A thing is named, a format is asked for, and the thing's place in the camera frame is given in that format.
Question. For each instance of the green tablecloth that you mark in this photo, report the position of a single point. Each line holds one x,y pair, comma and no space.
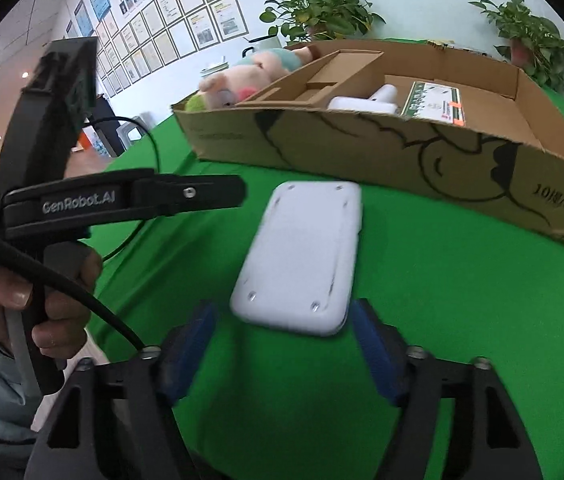
268,404

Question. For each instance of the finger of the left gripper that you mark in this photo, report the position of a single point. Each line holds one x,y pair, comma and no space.
170,194

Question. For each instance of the white green medicine box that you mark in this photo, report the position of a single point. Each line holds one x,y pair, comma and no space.
434,103

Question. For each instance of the small potted plant red pot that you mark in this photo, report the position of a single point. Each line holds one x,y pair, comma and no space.
533,42

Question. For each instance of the large cardboard tray box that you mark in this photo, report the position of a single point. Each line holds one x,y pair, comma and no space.
507,161

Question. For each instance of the narrow cardboard insert box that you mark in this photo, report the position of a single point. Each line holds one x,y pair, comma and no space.
354,73

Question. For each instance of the white plastic box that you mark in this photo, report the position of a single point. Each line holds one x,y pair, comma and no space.
298,274

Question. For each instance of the large potted plant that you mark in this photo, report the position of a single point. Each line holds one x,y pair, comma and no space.
302,21

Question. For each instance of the yellow packet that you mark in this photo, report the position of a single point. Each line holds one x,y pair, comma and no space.
441,44

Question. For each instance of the white enamel mug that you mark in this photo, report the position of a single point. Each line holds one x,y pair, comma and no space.
261,44

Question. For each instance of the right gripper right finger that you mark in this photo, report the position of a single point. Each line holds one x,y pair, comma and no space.
487,439

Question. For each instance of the white handheld device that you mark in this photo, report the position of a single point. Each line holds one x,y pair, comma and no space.
382,101

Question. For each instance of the pig plush toy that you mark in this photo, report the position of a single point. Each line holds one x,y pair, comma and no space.
247,77

